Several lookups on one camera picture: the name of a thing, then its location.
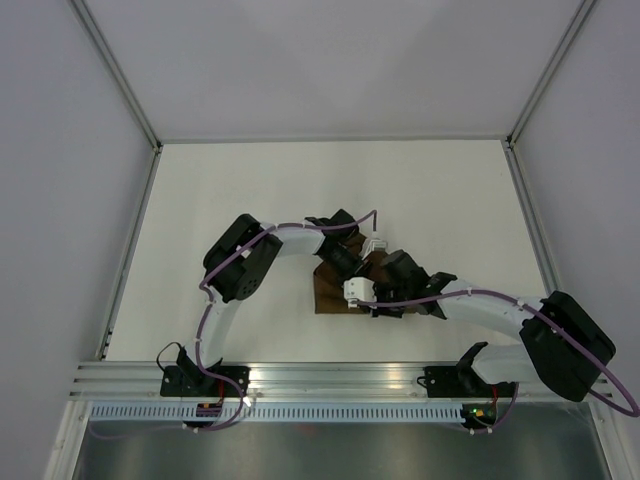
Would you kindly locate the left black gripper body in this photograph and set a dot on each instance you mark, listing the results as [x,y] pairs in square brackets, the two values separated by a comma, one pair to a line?
[342,263]

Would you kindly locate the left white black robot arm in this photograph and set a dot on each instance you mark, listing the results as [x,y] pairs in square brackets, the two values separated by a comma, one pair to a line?
[236,266]

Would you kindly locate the left aluminium frame post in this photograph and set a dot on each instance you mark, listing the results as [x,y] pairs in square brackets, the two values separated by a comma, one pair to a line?
[100,44]

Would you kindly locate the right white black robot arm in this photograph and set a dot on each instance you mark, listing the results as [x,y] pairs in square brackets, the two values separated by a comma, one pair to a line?
[555,339]

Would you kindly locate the right aluminium frame post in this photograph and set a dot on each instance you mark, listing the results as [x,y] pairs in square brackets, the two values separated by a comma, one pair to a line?
[560,53]

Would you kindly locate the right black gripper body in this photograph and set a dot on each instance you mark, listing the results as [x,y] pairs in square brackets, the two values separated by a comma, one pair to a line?
[385,290]

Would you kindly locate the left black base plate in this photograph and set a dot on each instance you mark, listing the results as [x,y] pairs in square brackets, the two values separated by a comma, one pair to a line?
[176,384]

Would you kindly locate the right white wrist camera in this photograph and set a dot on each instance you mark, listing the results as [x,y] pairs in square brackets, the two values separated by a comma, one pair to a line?
[358,291]

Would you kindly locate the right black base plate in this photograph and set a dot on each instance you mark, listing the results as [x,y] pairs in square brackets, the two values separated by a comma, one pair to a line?
[447,381]

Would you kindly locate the aluminium frame post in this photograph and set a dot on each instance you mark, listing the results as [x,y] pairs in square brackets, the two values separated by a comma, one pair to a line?
[560,53]
[100,44]

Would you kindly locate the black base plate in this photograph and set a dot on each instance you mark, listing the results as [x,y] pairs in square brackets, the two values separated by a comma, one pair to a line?
[447,381]
[176,384]

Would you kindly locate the white slotted cable duct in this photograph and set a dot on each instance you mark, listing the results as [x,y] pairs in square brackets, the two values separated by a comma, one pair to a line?
[280,412]

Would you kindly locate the brown cloth napkin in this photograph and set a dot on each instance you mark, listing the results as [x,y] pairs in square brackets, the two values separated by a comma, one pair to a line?
[330,295]

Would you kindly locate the aluminium mounting rail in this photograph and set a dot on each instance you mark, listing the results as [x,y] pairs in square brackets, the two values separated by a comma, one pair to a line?
[305,381]

